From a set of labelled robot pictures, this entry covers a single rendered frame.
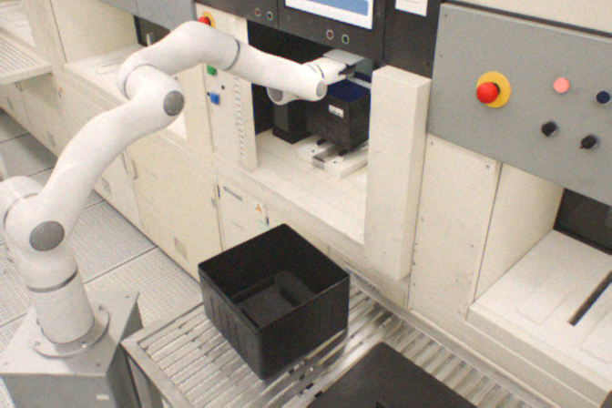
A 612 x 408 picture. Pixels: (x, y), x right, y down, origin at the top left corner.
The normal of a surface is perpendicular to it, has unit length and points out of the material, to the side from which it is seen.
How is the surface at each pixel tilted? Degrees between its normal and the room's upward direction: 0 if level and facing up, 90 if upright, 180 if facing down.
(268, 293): 0
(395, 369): 0
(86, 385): 90
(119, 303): 0
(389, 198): 90
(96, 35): 90
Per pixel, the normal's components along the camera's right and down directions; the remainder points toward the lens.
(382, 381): -0.01, -0.84
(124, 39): 0.69, 0.38
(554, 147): -0.72, 0.38
